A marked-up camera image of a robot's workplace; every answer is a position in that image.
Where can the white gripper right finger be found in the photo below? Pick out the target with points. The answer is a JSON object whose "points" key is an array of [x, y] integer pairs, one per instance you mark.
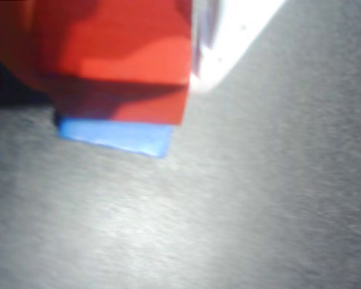
{"points": [[228, 45]]}

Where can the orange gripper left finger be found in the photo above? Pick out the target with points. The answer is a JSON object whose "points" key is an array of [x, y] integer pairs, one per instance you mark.
{"points": [[12, 36]]}

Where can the red cube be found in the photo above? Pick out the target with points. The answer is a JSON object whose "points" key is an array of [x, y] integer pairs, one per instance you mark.
{"points": [[132, 51]]}

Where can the blue cube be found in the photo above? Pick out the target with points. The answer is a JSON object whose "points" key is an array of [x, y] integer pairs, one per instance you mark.
{"points": [[117, 135]]}

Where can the black table mat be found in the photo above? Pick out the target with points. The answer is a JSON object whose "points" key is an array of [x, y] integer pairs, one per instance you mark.
{"points": [[228, 195]]}

